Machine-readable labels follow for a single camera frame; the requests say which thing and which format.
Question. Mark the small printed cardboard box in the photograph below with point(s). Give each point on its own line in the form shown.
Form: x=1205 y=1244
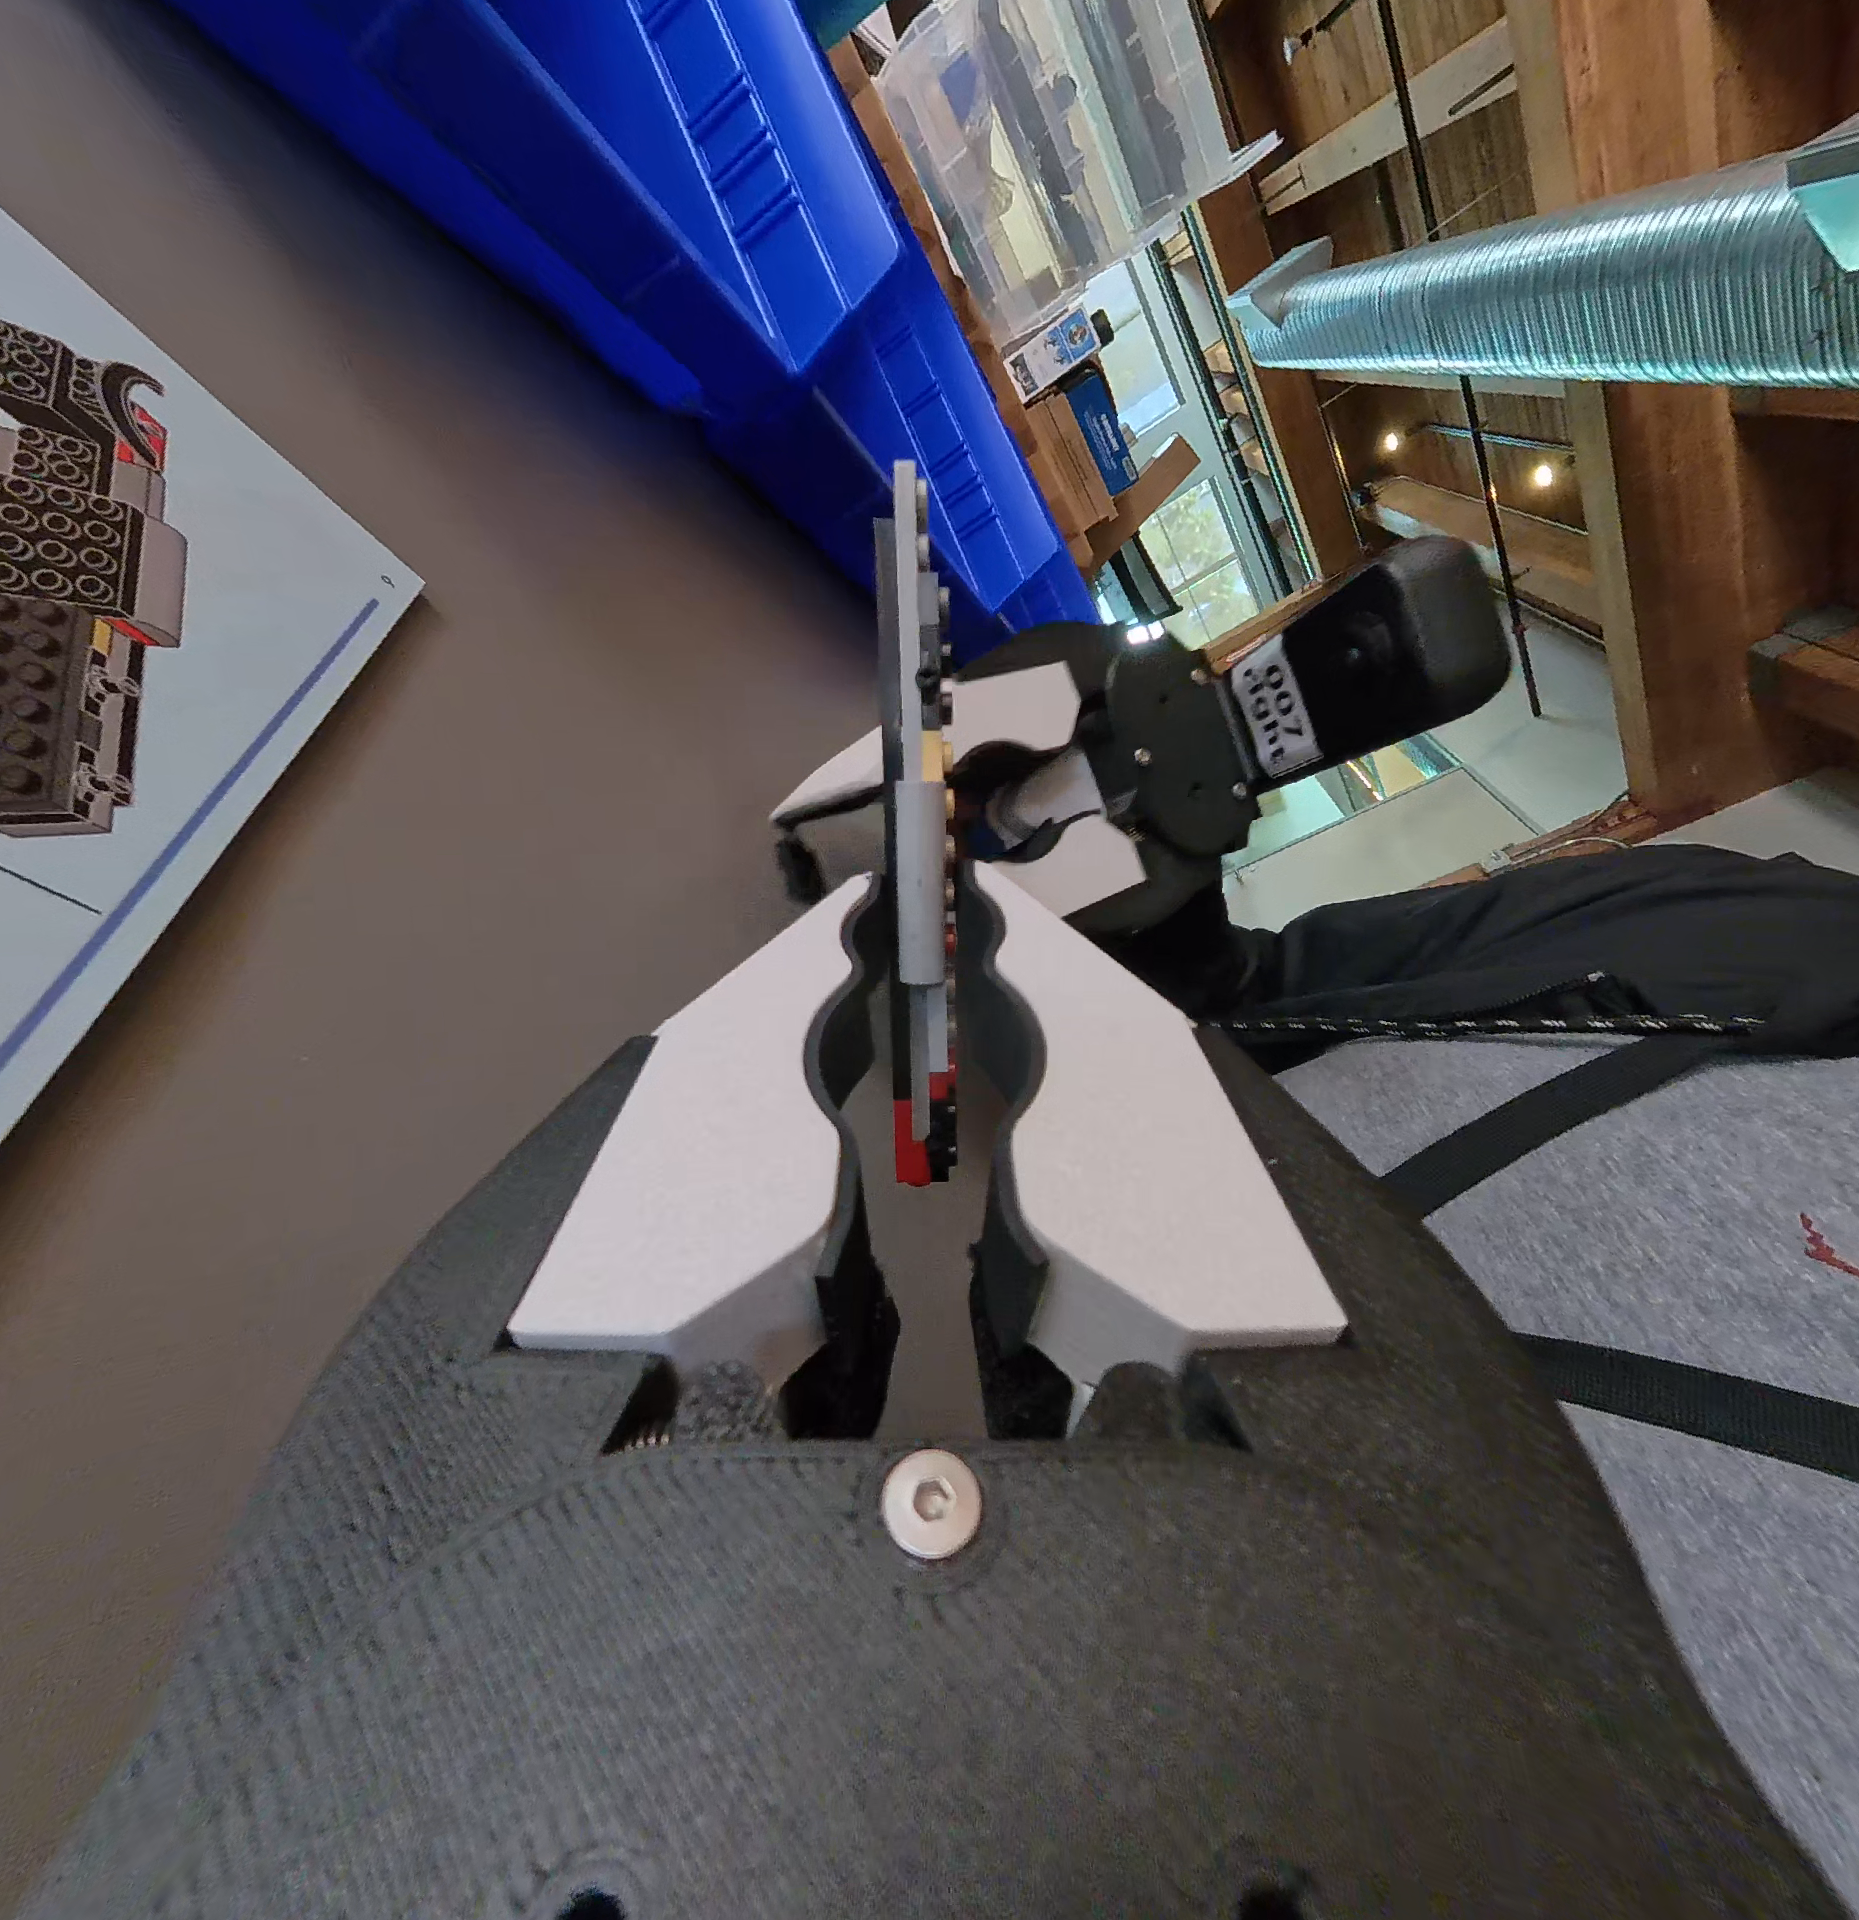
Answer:
x=1057 y=352

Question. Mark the clear plastic organizer box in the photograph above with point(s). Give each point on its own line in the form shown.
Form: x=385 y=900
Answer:
x=1051 y=149

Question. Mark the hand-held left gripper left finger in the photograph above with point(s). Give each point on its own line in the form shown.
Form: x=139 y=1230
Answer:
x=689 y=1185

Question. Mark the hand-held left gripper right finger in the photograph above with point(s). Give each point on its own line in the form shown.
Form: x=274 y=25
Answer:
x=1157 y=1185

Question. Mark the small blue cardboard box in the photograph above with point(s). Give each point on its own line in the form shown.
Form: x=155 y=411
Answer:
x=1102 y=443

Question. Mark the grey red toy brick model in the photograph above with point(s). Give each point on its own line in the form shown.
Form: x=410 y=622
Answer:
x=916 y=842

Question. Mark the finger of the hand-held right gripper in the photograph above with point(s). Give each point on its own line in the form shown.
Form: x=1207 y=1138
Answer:
x=840 y=810
x=1021 y=706

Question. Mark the silver spiral air duct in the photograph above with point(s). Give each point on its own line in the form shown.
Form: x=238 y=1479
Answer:
x=1545 y=286

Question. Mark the person's right forearm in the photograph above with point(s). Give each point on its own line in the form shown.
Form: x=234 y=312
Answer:
x=1545 y=945

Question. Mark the person's right hand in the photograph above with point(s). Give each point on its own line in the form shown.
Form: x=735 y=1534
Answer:
x=989 y=817

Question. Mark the brick instruction booklet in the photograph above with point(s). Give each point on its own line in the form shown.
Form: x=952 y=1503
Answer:
x=270 y=601

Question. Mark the blue plastic bin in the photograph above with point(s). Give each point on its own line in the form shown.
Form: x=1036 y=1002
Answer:
x=569 y=149
x=958 y=435

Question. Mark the grey-brown desk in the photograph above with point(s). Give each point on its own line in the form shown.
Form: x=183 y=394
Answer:
x=495 y=828

